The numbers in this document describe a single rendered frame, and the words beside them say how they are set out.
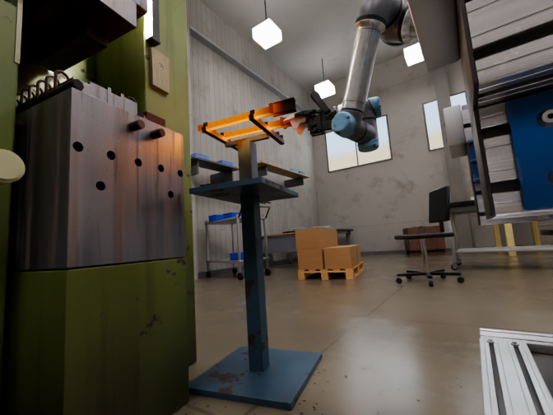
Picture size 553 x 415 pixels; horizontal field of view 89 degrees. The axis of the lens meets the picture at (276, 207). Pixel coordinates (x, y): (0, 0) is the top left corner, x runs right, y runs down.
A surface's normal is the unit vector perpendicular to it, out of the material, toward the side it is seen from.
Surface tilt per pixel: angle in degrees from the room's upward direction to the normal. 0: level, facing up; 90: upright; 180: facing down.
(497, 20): 90
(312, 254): 90
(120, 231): 90
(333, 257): 90
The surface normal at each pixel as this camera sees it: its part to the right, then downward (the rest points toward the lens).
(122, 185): 0.90, -0.11
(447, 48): 0.07, 0.99
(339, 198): -0.57, -0.07
